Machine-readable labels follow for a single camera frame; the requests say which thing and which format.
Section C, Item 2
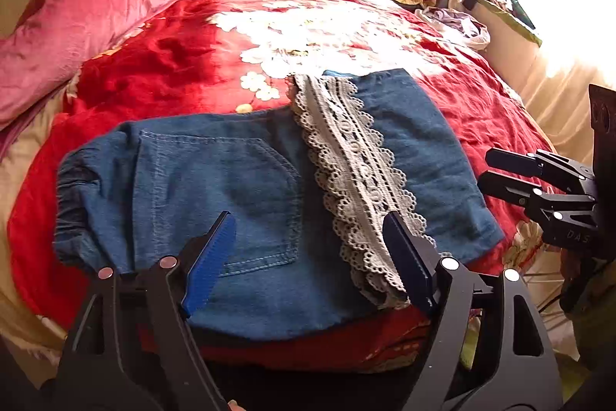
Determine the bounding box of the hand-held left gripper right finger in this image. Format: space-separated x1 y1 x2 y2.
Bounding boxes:
382 211 564 411

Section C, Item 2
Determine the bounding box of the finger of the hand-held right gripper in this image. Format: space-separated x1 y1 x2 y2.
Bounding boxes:
477 170 598 224
485 148 598 186

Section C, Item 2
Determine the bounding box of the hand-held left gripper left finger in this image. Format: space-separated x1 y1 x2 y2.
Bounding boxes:
55 211 238 411

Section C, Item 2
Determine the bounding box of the blue denim pants lace trim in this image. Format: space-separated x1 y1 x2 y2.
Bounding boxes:
52 68 506 329

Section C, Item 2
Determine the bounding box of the person's right forearm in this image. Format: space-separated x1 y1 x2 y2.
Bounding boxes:
570 259 616 364

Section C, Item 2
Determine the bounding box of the person's right hand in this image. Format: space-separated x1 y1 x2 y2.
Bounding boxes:
559 247 585 313

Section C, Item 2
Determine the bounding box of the green-edged cloth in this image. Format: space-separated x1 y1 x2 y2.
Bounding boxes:
474 0 544 47

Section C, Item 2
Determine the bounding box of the white bag of clothes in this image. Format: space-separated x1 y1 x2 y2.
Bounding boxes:
416 7 492 51

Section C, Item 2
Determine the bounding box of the red floral bedspread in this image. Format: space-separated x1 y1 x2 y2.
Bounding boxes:
0 0 564 374

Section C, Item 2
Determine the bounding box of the pink quilt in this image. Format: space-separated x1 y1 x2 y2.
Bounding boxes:
0 0 232 161

